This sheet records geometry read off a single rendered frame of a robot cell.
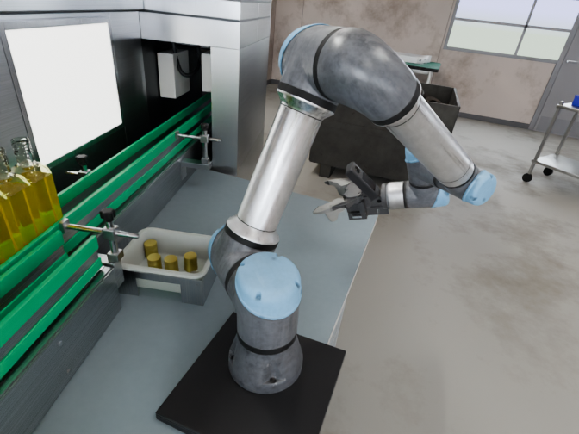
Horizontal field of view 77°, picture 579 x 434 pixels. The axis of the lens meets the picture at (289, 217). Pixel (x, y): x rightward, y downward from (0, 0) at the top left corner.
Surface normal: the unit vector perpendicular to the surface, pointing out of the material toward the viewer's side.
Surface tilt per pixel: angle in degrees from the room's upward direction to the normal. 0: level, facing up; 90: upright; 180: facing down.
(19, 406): 90
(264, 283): 5
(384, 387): 0
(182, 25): 90
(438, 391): 0
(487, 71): 90
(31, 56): 90
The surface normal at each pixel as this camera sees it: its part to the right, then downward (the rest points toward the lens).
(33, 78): 0.99, 0.14
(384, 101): -0.02, 0.66
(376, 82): -0.07, 0.41
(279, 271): 0.12, -0.81
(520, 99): -0.37, 0.44
